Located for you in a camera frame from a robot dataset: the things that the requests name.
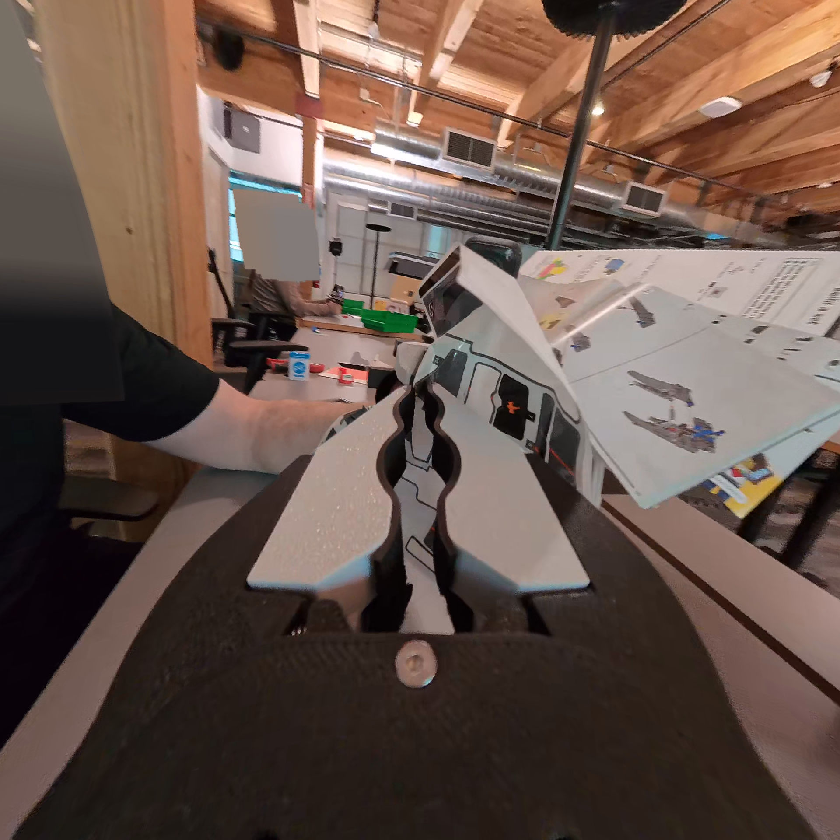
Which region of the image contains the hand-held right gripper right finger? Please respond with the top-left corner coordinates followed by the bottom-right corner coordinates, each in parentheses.
top-left (420, 386), bottom-right (592, 635)

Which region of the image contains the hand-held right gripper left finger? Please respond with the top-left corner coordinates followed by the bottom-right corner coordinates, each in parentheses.
top-left (245, 384), bottom-right (419, 635)

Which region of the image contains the printed sticker sheet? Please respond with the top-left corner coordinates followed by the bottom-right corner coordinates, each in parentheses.
top-left (320, 244), bottom-right (598, 634)

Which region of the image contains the person's left forearm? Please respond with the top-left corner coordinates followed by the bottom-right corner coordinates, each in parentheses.
top-left (141, 377), bottom-right (368, 475)

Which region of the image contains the white vent grille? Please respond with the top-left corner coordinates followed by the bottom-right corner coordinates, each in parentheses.
top-left (620, 182), bottom-right (668, 215)
top-left (443, 128), bottom-right (497, 166)

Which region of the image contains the black floor lamp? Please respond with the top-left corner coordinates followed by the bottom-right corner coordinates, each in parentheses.
top-left (364, 223), bottom-right (393, 309)

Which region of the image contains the grey desk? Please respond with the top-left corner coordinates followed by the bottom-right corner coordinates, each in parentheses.
top-left (248, 314), bottom-right (421, 403)

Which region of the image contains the black pole with round disc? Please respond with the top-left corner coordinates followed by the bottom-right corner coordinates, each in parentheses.
top-left (541, 0), bottom-right (688, 252)

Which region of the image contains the black office chair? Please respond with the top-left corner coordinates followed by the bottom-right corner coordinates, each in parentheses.
top-left (209, 249), bottom-right (309, 396)

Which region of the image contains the black chair armrest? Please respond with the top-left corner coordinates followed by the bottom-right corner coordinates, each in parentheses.
top-left (58, 474), bottom-right (160, 524)

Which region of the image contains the open instruction booklet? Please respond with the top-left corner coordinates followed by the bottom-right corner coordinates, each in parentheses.
top-left (518, 248), bottom-right (840, 519)

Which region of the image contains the person's torso in black shirt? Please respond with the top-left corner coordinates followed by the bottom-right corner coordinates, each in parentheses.
top-left (0, 305), bottom-right (222, 750)

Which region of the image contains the wooden pillar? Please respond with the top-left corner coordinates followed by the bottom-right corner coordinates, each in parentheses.
top-left (36, 0), bottom-right (215, 546)

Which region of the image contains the silver air duct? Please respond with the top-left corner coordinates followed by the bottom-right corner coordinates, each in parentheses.
top-left (323, 125), bottom-right (840, 253)

